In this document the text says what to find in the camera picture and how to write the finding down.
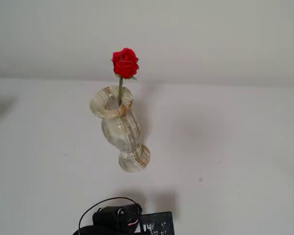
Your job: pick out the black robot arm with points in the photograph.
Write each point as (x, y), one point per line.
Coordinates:
(107, 220)

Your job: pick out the marbled onyx stone vase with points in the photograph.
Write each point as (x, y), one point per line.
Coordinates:
(122, 129)

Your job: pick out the red artificial rose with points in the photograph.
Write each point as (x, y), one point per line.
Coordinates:
(125, 62)

